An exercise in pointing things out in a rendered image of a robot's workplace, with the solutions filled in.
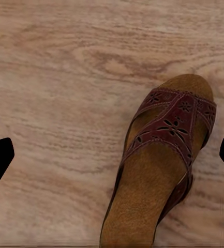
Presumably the sandal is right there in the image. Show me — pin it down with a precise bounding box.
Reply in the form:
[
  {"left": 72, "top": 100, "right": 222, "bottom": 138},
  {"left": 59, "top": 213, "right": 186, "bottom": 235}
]
[{"left": 99, "top": 74, "right": 217, "bottom": 248}]

